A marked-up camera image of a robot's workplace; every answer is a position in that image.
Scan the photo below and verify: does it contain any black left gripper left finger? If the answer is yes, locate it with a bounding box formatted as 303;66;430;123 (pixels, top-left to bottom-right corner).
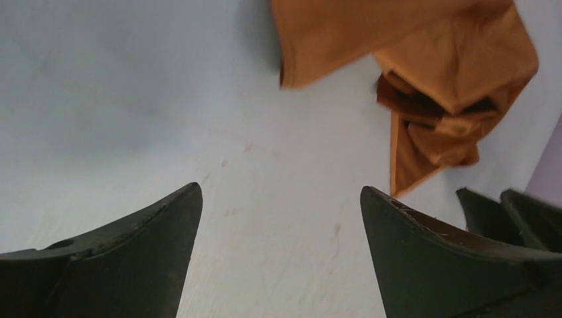
1;182;203;317

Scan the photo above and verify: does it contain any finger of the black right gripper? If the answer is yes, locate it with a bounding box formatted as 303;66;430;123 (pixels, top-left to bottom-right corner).
456;187;523;246
500;189;561;252

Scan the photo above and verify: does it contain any orange cloth napkin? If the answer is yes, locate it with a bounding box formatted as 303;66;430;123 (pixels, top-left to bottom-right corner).
271;1;539;197

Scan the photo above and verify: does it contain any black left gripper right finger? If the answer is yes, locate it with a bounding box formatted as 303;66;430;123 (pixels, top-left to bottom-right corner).
361;186;561;317

